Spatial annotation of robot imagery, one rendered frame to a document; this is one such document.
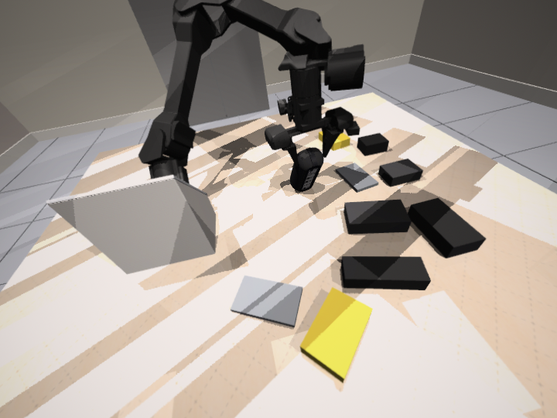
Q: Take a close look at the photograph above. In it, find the yellow rectangular block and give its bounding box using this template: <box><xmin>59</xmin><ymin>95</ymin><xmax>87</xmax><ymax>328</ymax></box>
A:
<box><xmin>319</xmin><ymin>132</ymin><xmax>350</xmax><ymax>151</ymax></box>
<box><xmin>300</xmin><ymin>287</ymin><xmax>373</xmax><ymax>383</ymax></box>

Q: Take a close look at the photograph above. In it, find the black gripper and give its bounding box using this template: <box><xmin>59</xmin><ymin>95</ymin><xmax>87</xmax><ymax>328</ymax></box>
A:
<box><xmin>265</xmin><ymin>92</ymin><xmax>354</xmax><ymax>166</ymax></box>

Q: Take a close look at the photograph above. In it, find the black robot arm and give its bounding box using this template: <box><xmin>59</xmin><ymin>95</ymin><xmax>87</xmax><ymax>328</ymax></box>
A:
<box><xmin>138</xmin><ymin>0</ymin><xmax>365</xmax><ymax>183</ymax></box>

